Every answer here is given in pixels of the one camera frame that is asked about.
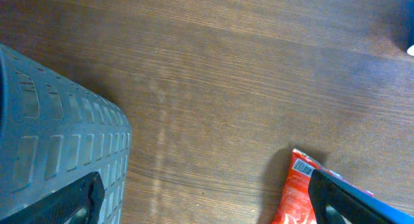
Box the grey plastic mesh basket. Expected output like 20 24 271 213
1 45 132 223

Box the red snack packet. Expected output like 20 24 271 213
270 148 375 224

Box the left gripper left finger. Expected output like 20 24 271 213
1 172 105 224

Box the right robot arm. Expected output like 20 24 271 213
402 0 413 57

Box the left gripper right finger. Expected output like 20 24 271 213
308 170 413 224

